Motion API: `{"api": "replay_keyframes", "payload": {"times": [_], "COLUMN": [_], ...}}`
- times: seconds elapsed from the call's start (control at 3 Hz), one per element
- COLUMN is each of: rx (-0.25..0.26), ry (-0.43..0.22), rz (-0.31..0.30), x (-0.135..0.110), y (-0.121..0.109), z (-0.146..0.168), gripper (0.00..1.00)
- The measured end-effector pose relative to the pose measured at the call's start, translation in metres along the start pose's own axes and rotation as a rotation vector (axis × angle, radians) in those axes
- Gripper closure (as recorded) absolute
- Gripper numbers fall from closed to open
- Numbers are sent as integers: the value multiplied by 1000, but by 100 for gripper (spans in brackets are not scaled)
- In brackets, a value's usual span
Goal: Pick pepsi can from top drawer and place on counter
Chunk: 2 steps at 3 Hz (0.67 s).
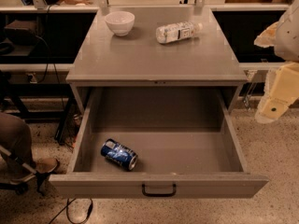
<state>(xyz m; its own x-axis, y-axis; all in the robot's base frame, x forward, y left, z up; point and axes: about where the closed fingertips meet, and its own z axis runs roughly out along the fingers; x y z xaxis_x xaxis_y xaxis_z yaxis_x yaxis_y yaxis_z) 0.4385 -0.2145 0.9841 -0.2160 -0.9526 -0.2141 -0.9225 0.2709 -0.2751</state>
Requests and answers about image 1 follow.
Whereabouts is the open grey drawer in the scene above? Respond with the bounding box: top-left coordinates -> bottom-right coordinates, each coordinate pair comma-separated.
50,87 -> 268,198

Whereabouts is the clear plastic water bottle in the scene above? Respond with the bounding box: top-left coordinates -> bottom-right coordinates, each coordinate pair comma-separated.
156,21 -> 203,44

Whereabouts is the black office chair base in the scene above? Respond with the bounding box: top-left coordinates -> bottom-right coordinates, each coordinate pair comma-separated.
0,146 -> 51,196

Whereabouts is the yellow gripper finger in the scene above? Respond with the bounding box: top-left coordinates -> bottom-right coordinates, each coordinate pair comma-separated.
253,21 -> 278,48
255,63 -> 299,124

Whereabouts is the brown shoe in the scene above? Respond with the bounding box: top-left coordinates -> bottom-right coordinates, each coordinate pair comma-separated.
10,157 -> 60,183

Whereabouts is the seated person's leg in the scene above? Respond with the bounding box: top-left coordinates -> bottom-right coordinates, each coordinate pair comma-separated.
0,113 -> 35,166

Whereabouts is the blue pepsi can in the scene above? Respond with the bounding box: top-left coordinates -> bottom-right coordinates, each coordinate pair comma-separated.
100,138 -> 138,171

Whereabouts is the grey metal cabinet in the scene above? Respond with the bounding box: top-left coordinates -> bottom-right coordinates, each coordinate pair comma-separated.
66,6 -> 247,108

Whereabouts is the black floor cable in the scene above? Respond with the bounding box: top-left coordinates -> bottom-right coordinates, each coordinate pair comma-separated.
48,198 -> 94,224

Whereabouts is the black drawer handle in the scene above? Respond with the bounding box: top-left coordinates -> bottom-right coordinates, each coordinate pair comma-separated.
141,184 -> 177,198

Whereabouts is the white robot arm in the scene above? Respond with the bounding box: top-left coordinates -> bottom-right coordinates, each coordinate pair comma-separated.
254,0 -> 299,124

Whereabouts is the white ceramic bowl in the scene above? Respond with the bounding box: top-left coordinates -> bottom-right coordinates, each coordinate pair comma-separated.
105,11 -> 135,36

